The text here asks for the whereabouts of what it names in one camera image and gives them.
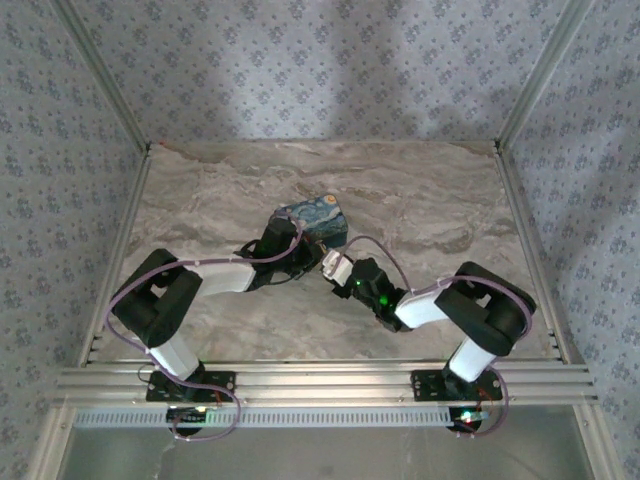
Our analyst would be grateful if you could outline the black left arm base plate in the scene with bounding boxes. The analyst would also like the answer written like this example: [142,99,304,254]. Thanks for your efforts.
[145,370,237,403]

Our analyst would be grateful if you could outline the grey metal panel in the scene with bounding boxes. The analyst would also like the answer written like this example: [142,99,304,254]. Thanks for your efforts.
[64,427,596,480]

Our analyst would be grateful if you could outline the grey slotted cable duct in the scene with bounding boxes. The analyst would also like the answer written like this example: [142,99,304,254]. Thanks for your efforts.
[73,405,494,430]

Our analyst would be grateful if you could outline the aluminium frame post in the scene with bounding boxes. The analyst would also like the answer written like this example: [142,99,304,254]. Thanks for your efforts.
[52,0,152,151]
[496,0,597,150]

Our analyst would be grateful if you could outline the aluminium table side rail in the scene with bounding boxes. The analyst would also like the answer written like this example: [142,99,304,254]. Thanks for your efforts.
[79,148,154,369]
[493,147,589,369]

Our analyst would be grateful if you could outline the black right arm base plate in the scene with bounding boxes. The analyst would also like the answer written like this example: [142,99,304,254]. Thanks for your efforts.
[410,369,504,403]

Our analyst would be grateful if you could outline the starry night patterned box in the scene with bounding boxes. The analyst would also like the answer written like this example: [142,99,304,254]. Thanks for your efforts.
[288,192,350,250]

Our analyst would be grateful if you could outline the aluminium mounting rail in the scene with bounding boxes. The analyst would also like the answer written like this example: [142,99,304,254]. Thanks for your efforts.
[54,359,599,407]

